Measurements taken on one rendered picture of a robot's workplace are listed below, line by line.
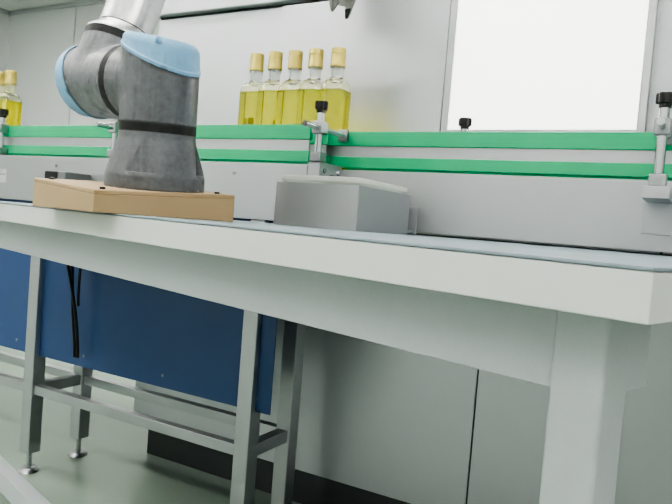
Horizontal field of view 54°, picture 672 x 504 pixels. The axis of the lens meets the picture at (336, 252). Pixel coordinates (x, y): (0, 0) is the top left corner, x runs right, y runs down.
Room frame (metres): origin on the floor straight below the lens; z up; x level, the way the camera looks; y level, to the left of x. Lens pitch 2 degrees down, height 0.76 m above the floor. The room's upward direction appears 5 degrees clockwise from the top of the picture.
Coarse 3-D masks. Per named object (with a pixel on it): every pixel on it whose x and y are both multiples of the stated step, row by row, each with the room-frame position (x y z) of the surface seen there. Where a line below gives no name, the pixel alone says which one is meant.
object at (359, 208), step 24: (288, 192) 1.18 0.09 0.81; (312, 192) 1.16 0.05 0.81; (336, 192) 1.14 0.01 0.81; (360, 192) 1.12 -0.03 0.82; (384, 192) 1.20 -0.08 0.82; (288, 216) 1.18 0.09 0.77; (312, 216) 1.16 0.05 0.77; (336, 216) 1.13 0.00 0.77; (360, 216) 1.13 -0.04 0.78; (384, 216) 1.21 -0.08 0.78; (408, 216) 1.31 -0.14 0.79
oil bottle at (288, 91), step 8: (288, 80) 1.57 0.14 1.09; (296, 80) 1.57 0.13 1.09; (280, 88) 1.57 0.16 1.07; (288, 88) 1.56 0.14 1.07; (296, 88) 1.55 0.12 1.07; (280, 96) 1.57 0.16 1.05; (288, 96) 1.56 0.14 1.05; (296, 96) 1.55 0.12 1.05; (280, 104) 1.57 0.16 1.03; (288, 104) 1.56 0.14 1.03; (296, 104) 1.55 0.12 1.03; (280, 112) 1.57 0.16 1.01; (288, 112) 1.56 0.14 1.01; (296, 112) 1.56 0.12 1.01; (280, 120) 1.57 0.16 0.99; (288, 120) 1.56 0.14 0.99
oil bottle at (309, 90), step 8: (304, 80) 1.55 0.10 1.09; (312, 80) 1.53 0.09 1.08; (320, 80) 1.54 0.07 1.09; (304, 88) 1.54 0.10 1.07; (312, 88) 1.53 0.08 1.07; (320, 88) 1.53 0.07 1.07; (304, 96) 1.54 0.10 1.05; (312, 96) 1.53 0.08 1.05; (304, 104) 1.54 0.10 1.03; (312, 104) 1.53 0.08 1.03; (304, 112) 1.54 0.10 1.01; (312, 112) 1.52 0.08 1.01; (296, 120) 1.55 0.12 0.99; (312, 120) 1.52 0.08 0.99
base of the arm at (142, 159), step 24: (120, 120) 0.99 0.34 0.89; (120, 144) 0.98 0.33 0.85; (144, 144) 0.97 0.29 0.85; (168, 144) 0.97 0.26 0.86; (192, 144) 1.01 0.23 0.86; (120, 168) 0.96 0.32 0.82; (144, 168) 0.97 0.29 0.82; (168, 168) 0.97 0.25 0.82; (192, 168) 1.00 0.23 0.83; (192, 192) 0.99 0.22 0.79
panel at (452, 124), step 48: (480, 0) 1.50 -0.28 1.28; (528, 0) 1.45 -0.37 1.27; (576, 0) 1.40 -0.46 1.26; (624, 0) 1.35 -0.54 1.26; (480, 48) 1.50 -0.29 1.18; (528, 48) 1.44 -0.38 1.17; (576, 48) 1.39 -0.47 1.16; (624, 48) 1.35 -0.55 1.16; (480, 96) 1.49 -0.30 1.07; (528, 96) 1.44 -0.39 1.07; (576, 96) 1.39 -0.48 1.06; (624, 96) 1.34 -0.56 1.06
